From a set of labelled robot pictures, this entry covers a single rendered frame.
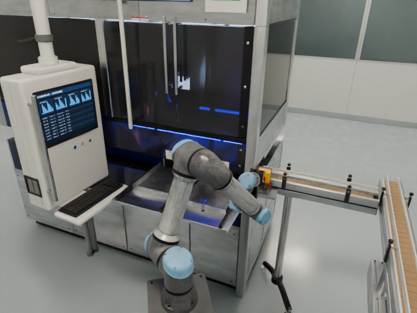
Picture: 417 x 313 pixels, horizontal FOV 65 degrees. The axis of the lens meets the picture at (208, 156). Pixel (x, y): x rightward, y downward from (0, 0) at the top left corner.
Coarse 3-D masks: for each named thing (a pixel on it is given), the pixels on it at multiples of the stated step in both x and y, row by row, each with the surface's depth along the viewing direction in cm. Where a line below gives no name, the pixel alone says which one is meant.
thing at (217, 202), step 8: (200, 184) 202; (192, 192) 193; (200, 192) 194; (208, 192) 194; (216, 192) 195; (192, 200) 186; (200, 200) 186; (208, 200) 187; (216, 200) 187; (224, 200) 187; (200, 208) 179; (208, 208) 176; (216, 208) 174; (224, 208) 180
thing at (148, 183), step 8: (152, 168) 213; (160, 168) 221; (168, 168) 221; (144, 176) 205; (152, 176) 210; (160, 176) 211; (168, 176) 211; (136, 184) 198; (144, 184) 201; (152, 184) 201; (160, 184) 201; (168, 184) 202; (144, 192) 193; (152, 192) 191; (160, 192) 188; (168, 192) 194
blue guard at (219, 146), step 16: (112, 128) 218; (128, 128) 213; (144, 128) 208; (112, 144) 223; (128, 144) 218; (144, 144) 213; (160, 144) 208; (208, 144) 194; (224, 144) 190; (240, 144) 186; (224, 160) 194; (240, 160) 190
